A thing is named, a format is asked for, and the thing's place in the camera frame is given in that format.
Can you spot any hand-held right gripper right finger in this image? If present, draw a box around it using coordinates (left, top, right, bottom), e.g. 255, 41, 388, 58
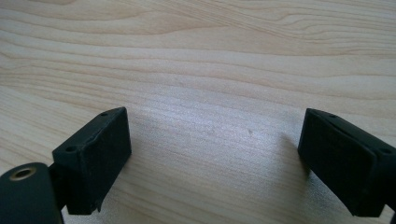
297, 107, 396, 218

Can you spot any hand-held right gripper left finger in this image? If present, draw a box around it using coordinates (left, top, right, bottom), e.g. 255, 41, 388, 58
49, 106, 133, 216

